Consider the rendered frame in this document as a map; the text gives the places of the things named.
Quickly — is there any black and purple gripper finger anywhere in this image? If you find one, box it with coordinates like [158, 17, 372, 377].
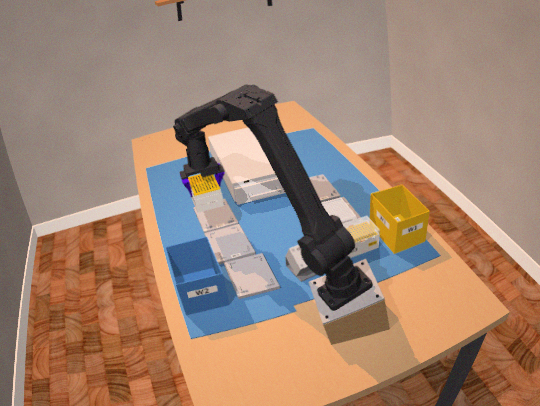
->
[182, 178, 192, 197]
[215, 172, 224, 186]

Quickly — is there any blue bench mat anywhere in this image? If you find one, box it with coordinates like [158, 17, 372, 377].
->
[146, 128, 441, 339]

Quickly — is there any dark blue open-top bin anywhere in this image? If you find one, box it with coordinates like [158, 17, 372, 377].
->
[165, 237, 230, 315]

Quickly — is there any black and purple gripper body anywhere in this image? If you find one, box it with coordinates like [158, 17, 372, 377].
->
[180, 148, 224, 180]

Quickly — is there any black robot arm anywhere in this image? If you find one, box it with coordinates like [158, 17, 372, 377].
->
[173, 84, 373, 311]

